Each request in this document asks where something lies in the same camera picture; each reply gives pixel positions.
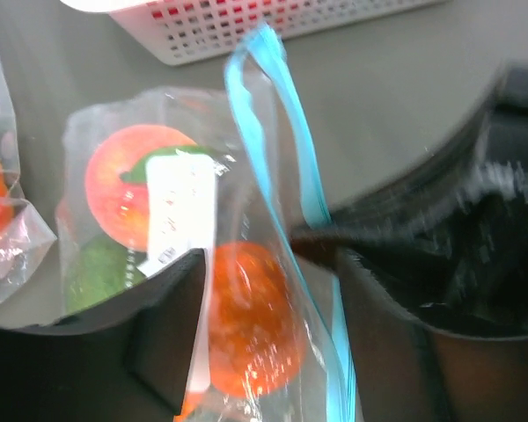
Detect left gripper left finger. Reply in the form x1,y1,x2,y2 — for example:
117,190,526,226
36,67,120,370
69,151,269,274
0,249,206,421

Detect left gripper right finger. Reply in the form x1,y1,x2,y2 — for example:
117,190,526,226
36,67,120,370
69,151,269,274
335,249,528,421

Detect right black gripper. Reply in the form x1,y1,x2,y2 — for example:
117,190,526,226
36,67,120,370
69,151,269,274
290,65,528,337

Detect orange fake pumpkin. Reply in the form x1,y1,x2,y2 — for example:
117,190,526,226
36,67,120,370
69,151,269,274
175,240,307,418

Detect blue-zip clear bag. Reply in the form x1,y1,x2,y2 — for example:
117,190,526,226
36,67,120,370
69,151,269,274
56,24,356,421

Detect green fake leafy vegetable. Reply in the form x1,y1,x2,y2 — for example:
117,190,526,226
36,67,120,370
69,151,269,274
64,235,146,314

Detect pink-zip clear bag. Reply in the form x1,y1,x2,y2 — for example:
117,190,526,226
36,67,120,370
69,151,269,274
0,0,58,316

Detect fake peach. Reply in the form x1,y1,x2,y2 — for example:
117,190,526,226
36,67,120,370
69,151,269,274
84,124,196,252

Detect white plastic basket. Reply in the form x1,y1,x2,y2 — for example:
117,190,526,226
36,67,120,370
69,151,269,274
62,0,436,66

